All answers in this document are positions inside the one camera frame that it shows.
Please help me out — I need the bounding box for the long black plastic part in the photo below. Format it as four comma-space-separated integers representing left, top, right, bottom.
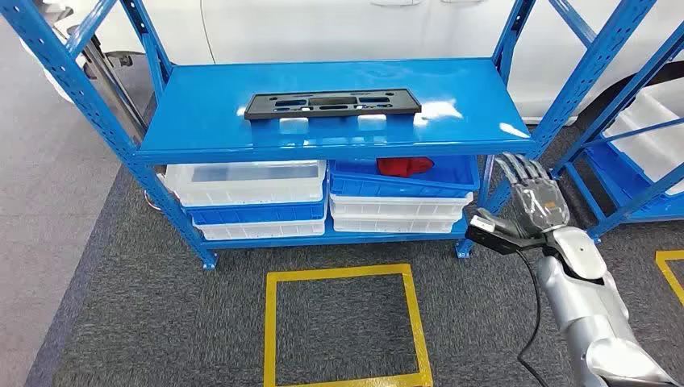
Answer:
244, 88, 422, 121

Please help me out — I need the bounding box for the blue plastic bin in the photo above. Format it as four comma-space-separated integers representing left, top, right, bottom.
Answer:
184, 200, 328, 227
327, 155, 481, 200

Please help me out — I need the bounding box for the white car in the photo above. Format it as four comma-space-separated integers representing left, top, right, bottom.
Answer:
21, 0, 684, 127

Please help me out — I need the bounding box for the chrome stanchion post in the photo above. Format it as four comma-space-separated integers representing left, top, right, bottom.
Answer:
80, 37, 162, 213

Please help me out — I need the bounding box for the red cloth item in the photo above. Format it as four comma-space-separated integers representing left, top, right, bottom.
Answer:
376, 156, 434, 179

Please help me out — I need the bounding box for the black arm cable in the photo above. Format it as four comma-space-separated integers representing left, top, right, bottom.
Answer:
515, 249, 552, 387

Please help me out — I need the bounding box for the blue metal shelf rack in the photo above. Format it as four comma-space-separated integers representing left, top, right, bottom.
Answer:
0, 0, 658, 271
550, 21, 684, 241

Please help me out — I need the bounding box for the yellow floor tape square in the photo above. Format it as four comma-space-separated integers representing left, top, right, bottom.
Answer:
655, 249, 684, 308
263, 263, 434, 387

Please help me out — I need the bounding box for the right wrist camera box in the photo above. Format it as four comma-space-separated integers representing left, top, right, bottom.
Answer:
465, 214, 547, 256

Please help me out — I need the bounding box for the white plastic bin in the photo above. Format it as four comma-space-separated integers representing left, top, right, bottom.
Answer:
603, 114, 684, 196
328, 192, 474, 220
193, 218, 327, 241
625, 77, 684, 129
331, 213, 465, 235

